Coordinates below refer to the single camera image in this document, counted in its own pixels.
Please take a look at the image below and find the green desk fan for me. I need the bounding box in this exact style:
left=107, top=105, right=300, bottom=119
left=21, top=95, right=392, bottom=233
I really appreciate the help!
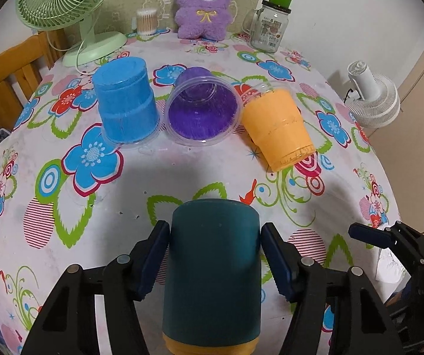
left=16, top=0, right=128, bottom=68

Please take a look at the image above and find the glass mason jar mug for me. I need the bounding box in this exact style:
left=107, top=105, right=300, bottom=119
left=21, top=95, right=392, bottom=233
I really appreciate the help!
left=242, top=0, right=295, bottom=53

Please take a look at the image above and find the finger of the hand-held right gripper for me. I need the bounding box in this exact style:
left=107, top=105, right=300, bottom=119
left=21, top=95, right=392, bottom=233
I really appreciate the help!
left=348, top=220, right=424, bottom=267

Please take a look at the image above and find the blue plastic cup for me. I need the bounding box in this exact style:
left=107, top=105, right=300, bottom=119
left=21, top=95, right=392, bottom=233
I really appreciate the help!
left=93, top=56, right=161, bottom=146

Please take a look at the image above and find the dark teal cup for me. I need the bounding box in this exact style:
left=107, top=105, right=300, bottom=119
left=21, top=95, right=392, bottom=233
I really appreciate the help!
left=162, top=199, right=262, bottom=354

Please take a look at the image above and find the wooden chair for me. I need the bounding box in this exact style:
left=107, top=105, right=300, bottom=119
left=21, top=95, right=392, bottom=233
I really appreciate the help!
left=0, top=31, right=68, bottom=132

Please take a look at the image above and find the purple plastic cup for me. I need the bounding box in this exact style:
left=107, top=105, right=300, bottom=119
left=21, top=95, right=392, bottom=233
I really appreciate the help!
left=164, top=67, right=244, bottom=145

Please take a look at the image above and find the orange plastic cup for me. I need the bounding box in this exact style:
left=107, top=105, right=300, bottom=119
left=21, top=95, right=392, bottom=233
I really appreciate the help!
left=241, top=82, right=316, bottom=172

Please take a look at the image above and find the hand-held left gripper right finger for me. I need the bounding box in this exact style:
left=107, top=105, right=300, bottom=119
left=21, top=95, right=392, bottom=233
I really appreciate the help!
left=260, top=222, right=408, bottom=355

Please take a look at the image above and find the floral tablecloth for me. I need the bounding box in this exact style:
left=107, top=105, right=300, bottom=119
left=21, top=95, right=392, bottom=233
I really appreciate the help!
left=0, top=29, right=412, bottom=355

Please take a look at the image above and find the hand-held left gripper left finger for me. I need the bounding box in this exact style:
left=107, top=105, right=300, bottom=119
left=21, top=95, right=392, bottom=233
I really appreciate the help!
left=20, top=220, right=171, bottom=355

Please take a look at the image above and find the purple plush toy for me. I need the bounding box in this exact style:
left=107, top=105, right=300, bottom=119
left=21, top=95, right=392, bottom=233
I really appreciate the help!
left=175, top=0, right=234, bottom=41

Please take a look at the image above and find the white floor fan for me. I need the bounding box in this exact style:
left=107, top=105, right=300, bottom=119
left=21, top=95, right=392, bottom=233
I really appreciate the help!
left=343, top=60, right=401, bottom=129

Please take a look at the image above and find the cotton swab container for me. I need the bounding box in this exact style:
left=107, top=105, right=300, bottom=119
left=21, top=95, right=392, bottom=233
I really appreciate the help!
left=136, top=8, right=158, bottom=37

